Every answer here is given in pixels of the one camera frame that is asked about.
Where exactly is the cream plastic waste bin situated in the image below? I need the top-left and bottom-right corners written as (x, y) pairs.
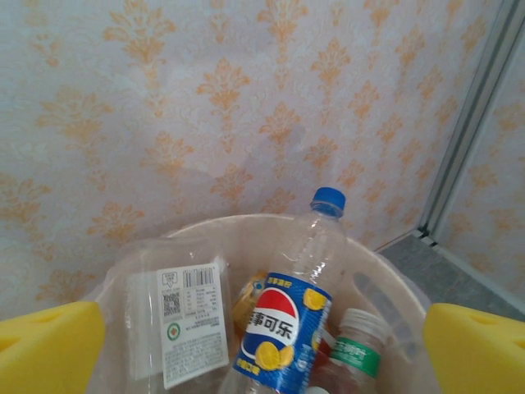
top-left (84, 213), bottom-right (431, 394)

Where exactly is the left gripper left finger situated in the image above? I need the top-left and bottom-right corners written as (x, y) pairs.
top-left (0, 301), bottom-right (107, 394)

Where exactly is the aluminium frame post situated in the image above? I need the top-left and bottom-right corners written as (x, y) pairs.
top-left (416, 0), bottom-right (525, 248)

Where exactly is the square clear bottle white label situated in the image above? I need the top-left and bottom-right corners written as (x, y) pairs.
top-left (121, 239), bottom-right (235, 392)

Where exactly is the pink plastic bin liner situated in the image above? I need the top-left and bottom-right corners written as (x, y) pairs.
top-left (84, 213), bottom-right (431, 394)

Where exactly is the clear bottle green neck band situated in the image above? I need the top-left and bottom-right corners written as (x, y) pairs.
top-left (322, 307), bottom-right (395, 394)

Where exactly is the blue yellow label cola bottle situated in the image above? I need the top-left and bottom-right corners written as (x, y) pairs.
top-left (220, 186), bottom-right (348, 394)

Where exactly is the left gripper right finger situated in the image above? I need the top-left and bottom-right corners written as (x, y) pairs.
top-left (422, 302), bottom-right (525, 394)

